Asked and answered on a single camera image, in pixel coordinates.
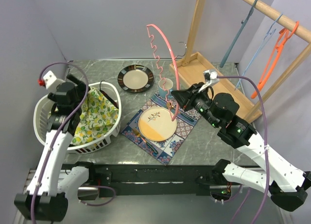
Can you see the blue ceramic mug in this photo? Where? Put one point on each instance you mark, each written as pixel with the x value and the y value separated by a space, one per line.
pixel 165 87

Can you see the gold spoon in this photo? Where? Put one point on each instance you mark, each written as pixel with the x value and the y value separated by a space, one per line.
pixel 170 107

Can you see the dark rimmed striped plate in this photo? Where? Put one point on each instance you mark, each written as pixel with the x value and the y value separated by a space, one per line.
pixel 135 79

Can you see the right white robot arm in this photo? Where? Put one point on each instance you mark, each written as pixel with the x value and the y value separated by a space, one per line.
pixel 285 184

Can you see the light blue wire hanger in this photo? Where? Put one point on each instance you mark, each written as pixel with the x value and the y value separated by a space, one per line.
pixel 260 49

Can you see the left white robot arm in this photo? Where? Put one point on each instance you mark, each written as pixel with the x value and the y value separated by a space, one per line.
pixel 46 197

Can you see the wooden clothes rack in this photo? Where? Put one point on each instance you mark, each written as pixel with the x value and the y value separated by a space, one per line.
pixel 191 66

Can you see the orange plastic hanger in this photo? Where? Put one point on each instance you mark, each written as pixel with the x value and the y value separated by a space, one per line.
pixel 284 36

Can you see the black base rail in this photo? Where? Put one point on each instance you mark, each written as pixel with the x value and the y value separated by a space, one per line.
pixel 127 179

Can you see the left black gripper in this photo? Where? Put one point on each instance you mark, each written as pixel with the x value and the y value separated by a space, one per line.
pixel 80 88

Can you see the cream and yellow plate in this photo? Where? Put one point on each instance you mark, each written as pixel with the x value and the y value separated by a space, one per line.
pixel 155 124

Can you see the red plaid garment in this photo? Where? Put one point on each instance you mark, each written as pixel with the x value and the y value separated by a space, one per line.
pixel 109 94

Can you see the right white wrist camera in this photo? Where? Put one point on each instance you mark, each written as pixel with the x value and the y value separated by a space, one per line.
pixel 211 78

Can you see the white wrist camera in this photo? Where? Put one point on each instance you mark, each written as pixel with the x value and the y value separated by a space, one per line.
pixel 50 82
pixel 211 78

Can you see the patterned blue placemat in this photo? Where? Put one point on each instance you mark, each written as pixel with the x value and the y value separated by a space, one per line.
pixel 168 148

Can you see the dark blue hanger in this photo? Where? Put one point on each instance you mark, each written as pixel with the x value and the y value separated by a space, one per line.
pixel 243 24

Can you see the white plastic laundry basket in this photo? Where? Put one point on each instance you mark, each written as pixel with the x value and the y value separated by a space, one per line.
pixel 44 105

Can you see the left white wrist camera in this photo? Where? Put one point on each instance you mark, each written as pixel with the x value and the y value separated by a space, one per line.
pixel 50 82

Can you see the gold fork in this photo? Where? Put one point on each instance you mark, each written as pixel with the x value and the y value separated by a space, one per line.
pixel 137 133

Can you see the lemon print cloth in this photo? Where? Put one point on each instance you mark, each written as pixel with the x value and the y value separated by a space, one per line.
pixel 98 116

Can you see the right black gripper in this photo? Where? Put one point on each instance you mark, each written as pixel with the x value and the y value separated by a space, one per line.
pixel 188 95

